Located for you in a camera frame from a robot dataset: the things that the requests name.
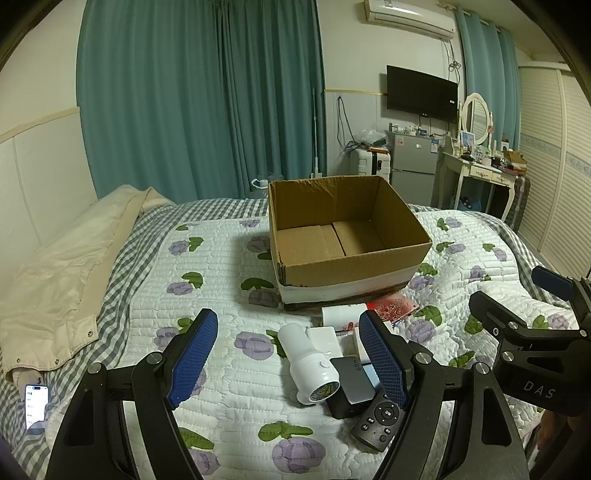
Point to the small white box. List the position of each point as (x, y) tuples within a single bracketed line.
[(323, 339)]

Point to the white bottle with red cap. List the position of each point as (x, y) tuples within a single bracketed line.
[(339, 316)]

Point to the blue bin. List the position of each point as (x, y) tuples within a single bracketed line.
[(471, 203)]

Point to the beige jacket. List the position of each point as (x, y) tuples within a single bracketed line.
[(60, 286)]

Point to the narrow teal curtain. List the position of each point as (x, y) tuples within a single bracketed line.
[(489, 64)]

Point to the white dressing table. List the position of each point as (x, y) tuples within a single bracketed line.
[(480, 173)]

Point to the white mop pole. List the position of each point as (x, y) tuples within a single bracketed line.
[(315, 138)]

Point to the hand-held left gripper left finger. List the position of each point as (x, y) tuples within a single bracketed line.
[(194, 355)]

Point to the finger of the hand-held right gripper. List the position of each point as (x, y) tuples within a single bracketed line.
[(491, 311), (551, 281)]

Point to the dark striped bag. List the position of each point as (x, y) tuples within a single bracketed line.
[(521, 198)]

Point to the dark grey box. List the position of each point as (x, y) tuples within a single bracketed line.
[(346, 397)]

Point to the white slatted wardrobe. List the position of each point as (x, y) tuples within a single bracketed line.
[(558, 161)]

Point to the small brown box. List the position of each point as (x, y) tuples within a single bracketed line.
[(515, 159)]

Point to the black wall television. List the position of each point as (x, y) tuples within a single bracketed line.
[(420, 94)]

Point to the white floral quilt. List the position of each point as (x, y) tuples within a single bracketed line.
[(240, 392)]

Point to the white oval mirror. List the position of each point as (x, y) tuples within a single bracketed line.
[(475, 117)]

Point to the wide teal curtain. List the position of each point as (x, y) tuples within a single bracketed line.
[(184, 101)]

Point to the red patterned booklet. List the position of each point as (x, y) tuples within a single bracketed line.
[(395, 308)]

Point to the smartphone with lit screen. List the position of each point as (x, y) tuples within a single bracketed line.
[(36, 401)]

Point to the silver refrigerator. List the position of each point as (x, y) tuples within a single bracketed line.
[(413, 170)]

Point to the white cylindrical handheld device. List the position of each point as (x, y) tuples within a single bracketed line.
[(307, 364)]

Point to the clear water jug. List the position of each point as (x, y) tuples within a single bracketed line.
[(268, 182)]

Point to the black remote control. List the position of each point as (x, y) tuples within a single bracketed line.
[(376, 422)]

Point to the clear plastic bag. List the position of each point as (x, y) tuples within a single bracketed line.
[(371, 136)]

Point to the white suitcase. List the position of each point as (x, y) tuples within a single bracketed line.
[(371, 164)]

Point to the floral quilted bedspread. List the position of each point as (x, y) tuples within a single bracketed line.
[(134, 258)]

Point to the white air conditioner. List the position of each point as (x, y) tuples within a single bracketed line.
[(411, 18)]

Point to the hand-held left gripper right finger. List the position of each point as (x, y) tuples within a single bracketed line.
[(383, 360)]

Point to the small photo frame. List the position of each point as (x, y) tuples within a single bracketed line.
[(467, 137)]

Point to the cardboard box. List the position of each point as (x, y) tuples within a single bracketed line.
[(300, 240)]

